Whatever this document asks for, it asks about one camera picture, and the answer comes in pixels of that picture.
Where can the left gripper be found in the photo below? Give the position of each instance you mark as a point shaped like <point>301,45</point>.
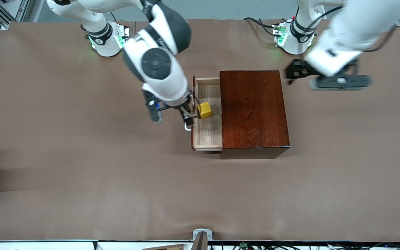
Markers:
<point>298,70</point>

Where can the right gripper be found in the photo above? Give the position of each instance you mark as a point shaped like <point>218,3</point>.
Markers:
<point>185,110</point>

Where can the yellow block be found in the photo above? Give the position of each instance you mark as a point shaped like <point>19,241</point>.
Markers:
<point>205,110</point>

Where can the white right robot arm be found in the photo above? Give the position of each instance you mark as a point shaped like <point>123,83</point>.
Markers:
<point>165,83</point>

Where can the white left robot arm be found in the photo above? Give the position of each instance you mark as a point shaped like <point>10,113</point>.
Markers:
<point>359,21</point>

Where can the dark red-brown wooden cabinet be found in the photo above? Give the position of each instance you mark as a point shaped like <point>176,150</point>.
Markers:
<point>252,111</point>

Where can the brown table cover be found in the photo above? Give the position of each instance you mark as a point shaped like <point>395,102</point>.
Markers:
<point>116,191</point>

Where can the light wooden board piece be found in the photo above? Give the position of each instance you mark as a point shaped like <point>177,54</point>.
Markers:
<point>168,247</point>

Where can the grey metal table bracket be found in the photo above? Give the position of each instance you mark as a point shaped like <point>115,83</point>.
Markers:
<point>197,232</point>

